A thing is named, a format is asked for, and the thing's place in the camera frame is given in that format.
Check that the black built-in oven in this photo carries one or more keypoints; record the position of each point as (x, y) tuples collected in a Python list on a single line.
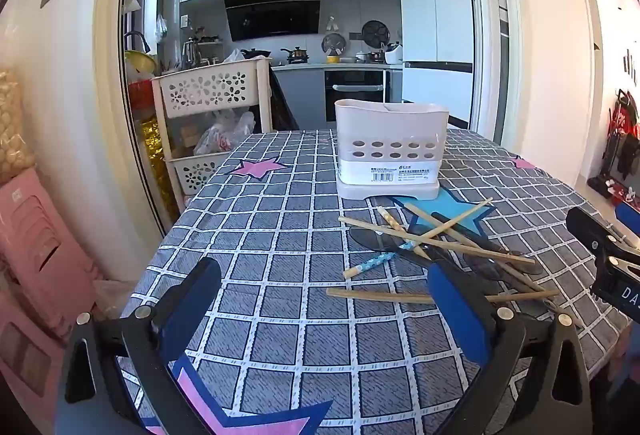
[(352, 92)]

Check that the black range hood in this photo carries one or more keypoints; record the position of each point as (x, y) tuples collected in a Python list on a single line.
[(272, 12)]

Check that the grey checked star tablecloth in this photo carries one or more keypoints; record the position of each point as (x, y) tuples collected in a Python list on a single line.
[(280, 240)]

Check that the yellow bowl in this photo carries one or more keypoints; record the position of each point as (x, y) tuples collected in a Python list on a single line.
[(140, 60)]

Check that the cooking pot with lid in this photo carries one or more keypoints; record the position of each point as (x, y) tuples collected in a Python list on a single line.
[(296, 53)]

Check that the bag of pale snacks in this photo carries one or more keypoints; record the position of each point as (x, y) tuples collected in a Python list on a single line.
[(12, 125)]

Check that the clear plastic bag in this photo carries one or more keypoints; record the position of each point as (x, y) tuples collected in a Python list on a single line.
[(222, 132)]

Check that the red and black hanging bags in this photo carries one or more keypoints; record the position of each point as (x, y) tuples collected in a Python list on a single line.
[(622, 130)]

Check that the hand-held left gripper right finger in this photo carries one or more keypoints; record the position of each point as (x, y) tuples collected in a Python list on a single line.
[(457, 315)]

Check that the bamboo chopstick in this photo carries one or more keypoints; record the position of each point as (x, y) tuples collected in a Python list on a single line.
[(380, 296), (360, 222), (475, 207), (425, 216)]

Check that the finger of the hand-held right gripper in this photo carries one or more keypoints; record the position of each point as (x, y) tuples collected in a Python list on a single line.
[(592, 227), (629, 217)]

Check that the white plastic utensil holder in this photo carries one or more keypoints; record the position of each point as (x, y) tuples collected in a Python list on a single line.
[(385, 150)]

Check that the hanging black pan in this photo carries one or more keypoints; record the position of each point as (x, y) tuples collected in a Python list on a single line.
[(375, 31)]

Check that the gold foil bag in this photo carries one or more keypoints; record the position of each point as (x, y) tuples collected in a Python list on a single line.
[(152, 145)]

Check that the white rice cooker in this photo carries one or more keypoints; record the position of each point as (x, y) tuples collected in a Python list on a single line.
[(393, 51)]

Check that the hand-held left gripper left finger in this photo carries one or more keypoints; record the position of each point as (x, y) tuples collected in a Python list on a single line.
[(187, 310)]

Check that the white refrigerator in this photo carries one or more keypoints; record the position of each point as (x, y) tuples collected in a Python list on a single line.
[(435, 15)]

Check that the beige plastic storage trolley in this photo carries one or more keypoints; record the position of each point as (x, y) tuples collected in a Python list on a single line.
[(210, 87)]

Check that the pink plastic stool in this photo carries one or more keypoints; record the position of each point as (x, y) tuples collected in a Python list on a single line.
[(40, 235)]

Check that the black wok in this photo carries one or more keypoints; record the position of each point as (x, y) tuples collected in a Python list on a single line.
[(254, 52)]

